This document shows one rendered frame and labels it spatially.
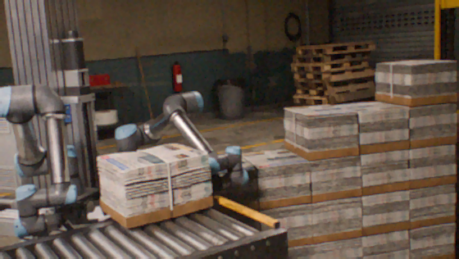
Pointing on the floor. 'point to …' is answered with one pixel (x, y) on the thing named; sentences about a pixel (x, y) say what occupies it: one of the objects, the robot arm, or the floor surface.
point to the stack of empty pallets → (320, 58)
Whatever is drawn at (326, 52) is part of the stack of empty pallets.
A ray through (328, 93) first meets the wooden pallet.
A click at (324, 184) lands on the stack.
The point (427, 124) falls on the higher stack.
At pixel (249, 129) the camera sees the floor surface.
